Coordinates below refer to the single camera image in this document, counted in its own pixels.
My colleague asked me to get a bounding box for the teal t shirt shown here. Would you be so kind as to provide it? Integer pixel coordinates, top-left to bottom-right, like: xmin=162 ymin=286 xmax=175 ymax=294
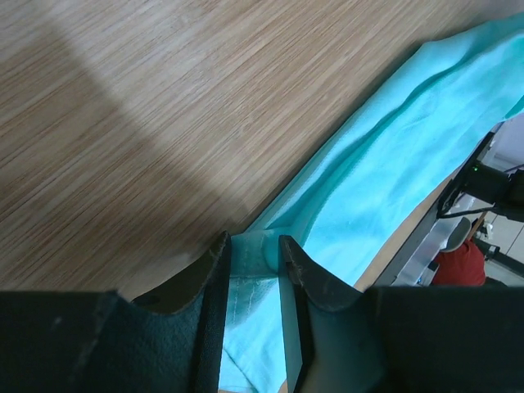
xmin=219 ymin=14 xmax=523 ymax=392

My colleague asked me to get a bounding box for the person in red shirt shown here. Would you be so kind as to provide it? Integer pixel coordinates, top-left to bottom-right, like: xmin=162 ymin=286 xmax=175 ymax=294
xmin=431 ymin=240 xmax=486 ymax=287

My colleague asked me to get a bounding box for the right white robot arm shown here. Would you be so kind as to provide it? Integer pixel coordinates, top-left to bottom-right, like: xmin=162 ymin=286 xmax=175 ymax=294
xmin=437 ymin=132 xmax=523 ymax=222

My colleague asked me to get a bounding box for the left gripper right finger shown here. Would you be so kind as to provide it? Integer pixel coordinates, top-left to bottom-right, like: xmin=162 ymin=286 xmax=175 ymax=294
xmin=278 ymin=236 xmax=523 ymax=392

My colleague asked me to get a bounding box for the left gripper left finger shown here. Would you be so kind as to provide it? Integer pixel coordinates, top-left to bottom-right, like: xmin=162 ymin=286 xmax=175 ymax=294
xmin=1 ymin=233 xmax=232 ymax=392

